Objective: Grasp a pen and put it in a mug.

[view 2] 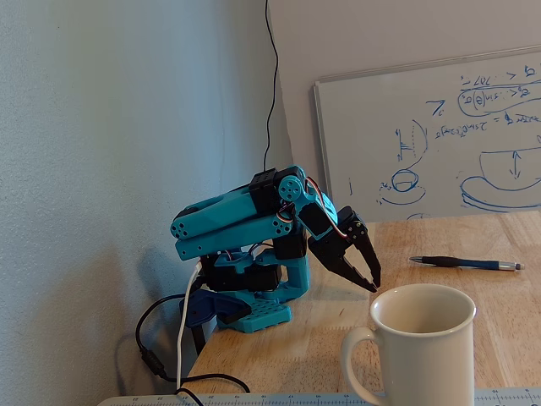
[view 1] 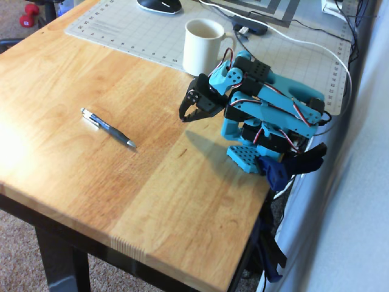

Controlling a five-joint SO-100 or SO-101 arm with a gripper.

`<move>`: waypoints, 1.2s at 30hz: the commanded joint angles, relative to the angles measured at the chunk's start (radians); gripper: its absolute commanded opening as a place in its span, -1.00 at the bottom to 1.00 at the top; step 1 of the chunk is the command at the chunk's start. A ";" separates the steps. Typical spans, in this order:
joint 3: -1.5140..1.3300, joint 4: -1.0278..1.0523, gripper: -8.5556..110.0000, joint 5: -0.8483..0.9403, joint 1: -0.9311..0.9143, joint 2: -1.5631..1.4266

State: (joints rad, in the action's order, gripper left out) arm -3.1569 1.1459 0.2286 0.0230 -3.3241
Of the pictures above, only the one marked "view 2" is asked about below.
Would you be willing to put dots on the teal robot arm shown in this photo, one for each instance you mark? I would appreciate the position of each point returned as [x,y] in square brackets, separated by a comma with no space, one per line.
[220,207]

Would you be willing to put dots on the blue black table clamp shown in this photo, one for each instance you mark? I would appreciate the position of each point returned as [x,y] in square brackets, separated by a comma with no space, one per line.
[203,306]

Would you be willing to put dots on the whiteboard with blue writing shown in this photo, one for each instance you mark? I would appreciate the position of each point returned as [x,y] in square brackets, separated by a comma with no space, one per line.
[380,127]

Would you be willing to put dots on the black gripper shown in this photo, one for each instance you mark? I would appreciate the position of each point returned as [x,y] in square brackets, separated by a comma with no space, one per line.
[334,249]

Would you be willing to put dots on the ruler strip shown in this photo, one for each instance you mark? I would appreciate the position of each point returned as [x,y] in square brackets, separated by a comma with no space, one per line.
[296,399]

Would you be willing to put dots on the motor controller board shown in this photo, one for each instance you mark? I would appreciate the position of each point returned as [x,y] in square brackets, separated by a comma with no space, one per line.
[207,275]

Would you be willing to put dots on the blue black pen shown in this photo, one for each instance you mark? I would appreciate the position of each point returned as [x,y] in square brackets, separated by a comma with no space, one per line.
[465,263]

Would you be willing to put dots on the cream ceramic mug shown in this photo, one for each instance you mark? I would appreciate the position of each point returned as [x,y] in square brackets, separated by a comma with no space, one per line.
[422,359]

